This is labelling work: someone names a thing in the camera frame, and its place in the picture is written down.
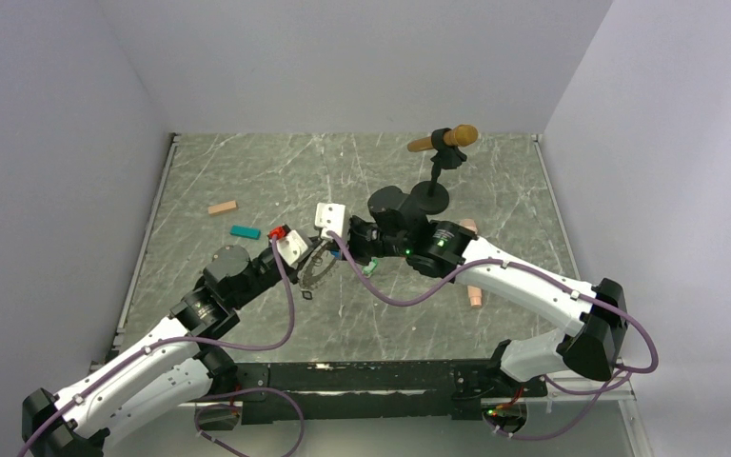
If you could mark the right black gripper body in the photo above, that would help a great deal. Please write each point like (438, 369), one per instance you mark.
(365, 241)

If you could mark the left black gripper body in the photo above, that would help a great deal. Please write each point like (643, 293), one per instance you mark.
(266, 274)

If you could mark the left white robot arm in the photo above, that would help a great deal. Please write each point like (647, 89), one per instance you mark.
(182, 358)

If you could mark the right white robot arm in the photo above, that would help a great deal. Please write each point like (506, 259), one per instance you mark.
(588, 325)

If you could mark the green key tag with key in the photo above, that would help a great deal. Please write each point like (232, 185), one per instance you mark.
(370, 268)

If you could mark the teal block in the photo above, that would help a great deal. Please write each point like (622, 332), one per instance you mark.
(245, 232)

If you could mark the tan wooden block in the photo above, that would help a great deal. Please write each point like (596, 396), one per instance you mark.
(222, 208)

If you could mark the black microphone stand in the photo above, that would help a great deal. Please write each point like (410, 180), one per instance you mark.
(431, 196)

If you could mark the pink wooden cylinder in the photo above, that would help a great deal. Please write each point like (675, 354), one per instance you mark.
(475, 295)

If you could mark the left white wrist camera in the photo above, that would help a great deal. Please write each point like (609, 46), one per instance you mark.
(294, 248)

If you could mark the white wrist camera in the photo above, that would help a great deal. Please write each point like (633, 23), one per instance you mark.
(294, 248)
(332, 218)

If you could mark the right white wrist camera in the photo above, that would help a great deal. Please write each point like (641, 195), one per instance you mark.
(332, 218)

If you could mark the black base frame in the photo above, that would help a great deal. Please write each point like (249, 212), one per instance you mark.
(458, 389)

